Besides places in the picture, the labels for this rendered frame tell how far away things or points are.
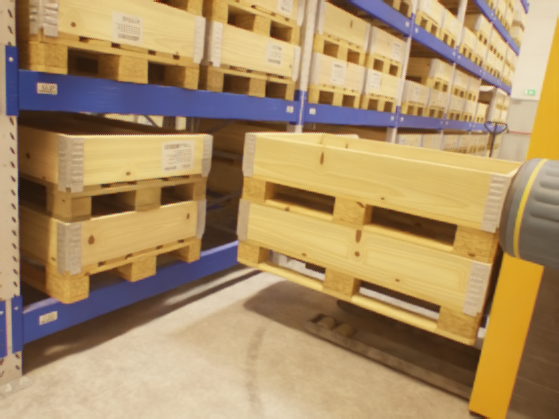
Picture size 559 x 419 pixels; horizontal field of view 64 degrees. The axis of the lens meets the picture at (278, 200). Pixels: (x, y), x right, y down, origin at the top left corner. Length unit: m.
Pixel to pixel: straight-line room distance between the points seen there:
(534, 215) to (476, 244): 0.97
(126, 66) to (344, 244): 1.20
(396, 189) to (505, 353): 0.75
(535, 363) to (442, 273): 0.44
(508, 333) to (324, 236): 0.83
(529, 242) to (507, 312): 1.05
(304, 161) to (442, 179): 0.62
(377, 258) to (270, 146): 0.73
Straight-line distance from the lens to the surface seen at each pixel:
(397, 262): 1.95
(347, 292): 2.08
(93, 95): 1.94
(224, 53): 2.44
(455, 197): 1.84
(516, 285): 1.91
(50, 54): 1.82
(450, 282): 1.91
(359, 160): 1.94
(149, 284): 2.34
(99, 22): 1.94
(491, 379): 2.07
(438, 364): 2.30
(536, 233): 0.90
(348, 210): 1.99
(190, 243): 2.41
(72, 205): 1.90
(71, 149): 1.85
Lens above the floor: 1.17
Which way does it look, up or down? 12 degrees down
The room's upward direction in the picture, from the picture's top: 6 degrees clockwise
